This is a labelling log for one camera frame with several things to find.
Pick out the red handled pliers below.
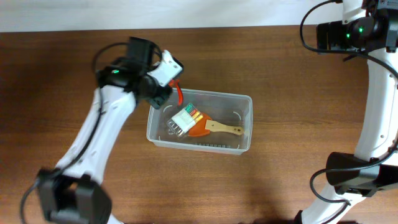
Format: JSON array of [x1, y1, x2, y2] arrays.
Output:
[[169, 79, 183, 106]]

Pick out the clear case coloured bits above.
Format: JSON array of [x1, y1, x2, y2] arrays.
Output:
[[166, 103, 203, 138]]

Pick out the orange scraper wooden handle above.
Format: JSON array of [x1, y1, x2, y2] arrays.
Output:
[[188, 113, 244, 137]]

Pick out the orange socket bit rail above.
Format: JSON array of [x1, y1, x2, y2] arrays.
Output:
[[195, 143, 231, 148]]

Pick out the clear plastic container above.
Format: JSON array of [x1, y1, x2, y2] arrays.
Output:
[[147, 89, 253, 155]]

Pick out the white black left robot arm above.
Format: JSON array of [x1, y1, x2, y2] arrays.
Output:
[[32, 37, 184, 223]]

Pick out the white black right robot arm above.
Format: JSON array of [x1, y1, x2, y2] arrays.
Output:
[[294, 0, 397, 223]]

